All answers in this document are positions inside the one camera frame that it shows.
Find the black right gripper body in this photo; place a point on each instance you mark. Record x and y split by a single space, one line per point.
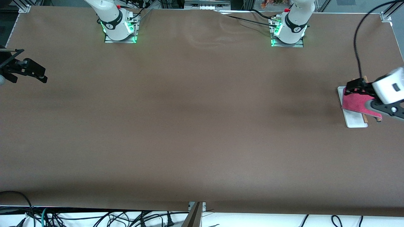
10 66

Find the aluminium table corner bracket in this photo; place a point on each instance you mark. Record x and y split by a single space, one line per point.
24 8
386 16

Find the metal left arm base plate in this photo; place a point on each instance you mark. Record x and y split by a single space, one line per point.
298 45

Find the white connector strip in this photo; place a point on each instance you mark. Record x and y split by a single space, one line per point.
209 7

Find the grey and pink towel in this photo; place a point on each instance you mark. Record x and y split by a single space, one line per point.
356 102

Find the orange red background item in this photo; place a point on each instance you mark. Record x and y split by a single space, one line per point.
274 3

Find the white rack base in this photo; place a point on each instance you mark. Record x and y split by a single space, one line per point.
355 121

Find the wooden rack rod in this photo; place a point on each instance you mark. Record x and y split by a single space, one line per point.
365 78
378 119

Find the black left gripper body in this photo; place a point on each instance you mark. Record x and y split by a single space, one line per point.
366 89

